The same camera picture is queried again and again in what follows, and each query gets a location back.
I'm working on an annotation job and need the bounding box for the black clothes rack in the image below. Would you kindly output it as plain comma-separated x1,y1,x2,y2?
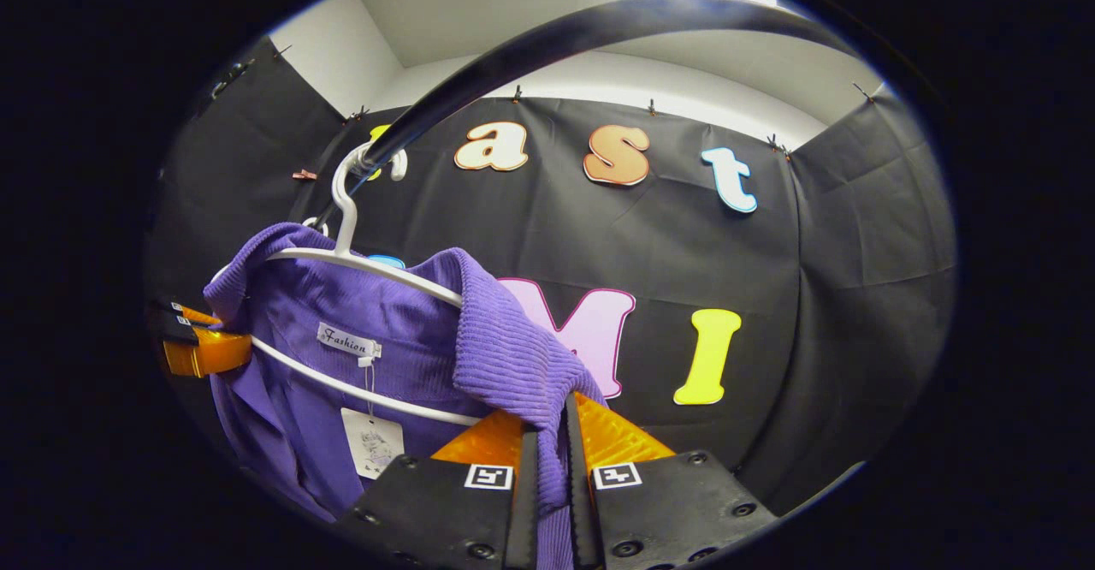
312,0,865,233

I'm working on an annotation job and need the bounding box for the black backdrop cloth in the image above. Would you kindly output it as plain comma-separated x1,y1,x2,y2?
145,35,957,520

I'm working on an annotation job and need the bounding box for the purple corduroy jacket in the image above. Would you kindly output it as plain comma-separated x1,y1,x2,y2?
204,222,608,570

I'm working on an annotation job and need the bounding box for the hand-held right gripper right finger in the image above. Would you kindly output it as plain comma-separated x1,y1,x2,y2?
565,393,778,570

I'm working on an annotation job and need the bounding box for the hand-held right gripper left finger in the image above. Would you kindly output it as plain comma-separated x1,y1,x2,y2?
334,407,542,570

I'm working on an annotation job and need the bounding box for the white paper hang tag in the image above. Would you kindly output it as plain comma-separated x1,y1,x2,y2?
340,407,405,481

